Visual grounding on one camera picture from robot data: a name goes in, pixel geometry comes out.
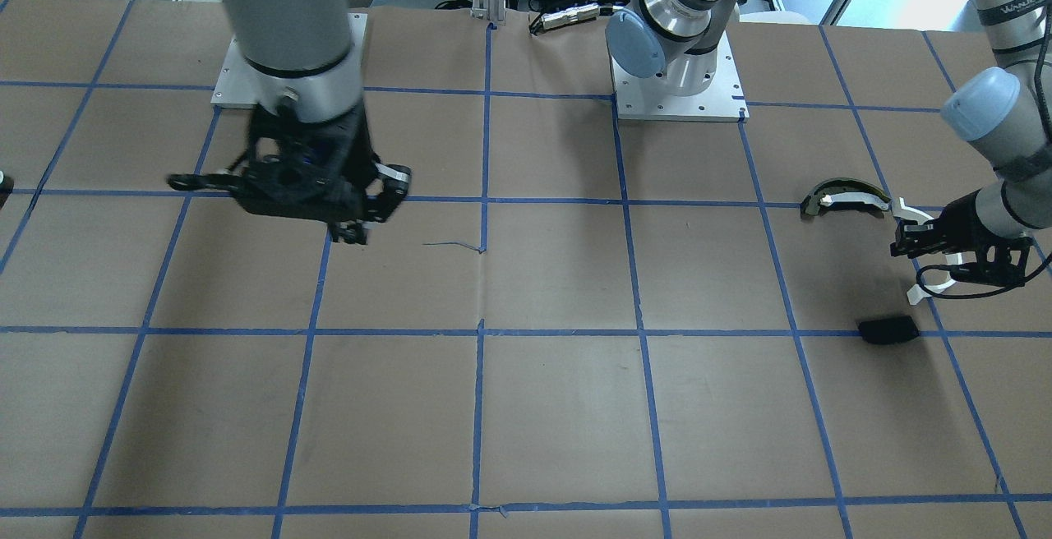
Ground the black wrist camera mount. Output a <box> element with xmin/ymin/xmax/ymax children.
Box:
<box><xmin>166</xmin><ymin>147</ymin><xmax>365</xmax><ymax>223</ymax></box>

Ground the white curved plastic part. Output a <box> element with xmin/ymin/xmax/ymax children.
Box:
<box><xmin>893</xmin><ymin>197</ymin><xmax>964</xmax><ymax>305</ymax></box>

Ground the small black pouch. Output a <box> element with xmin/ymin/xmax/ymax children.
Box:
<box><xmin>857</xmin><ymin>315</ymin><xmax>921</xmax><ymax>347</ymax></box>

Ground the black gripper other arm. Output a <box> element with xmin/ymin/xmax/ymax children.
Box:
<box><xmin>891</xmin><ymin>191</ymin><xmax>1016</xmax><ymax>259</ymax></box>

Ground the curved olive white part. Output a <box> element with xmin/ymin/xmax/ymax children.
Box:
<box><xmin>800</xmin><ymin>178</ymin><xmax>892</xmax><ymax>220</ymax></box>

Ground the white power strip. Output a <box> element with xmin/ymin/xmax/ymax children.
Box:
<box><xmin>528</xmin><ymin>2</ymin><xmax>602</xmax><ymax>36</ymax></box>

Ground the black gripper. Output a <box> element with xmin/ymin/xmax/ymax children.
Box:
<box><xmin>247</xmin><ymin>105</ymin><xmax>411</xmax><ymax>246</ymax></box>

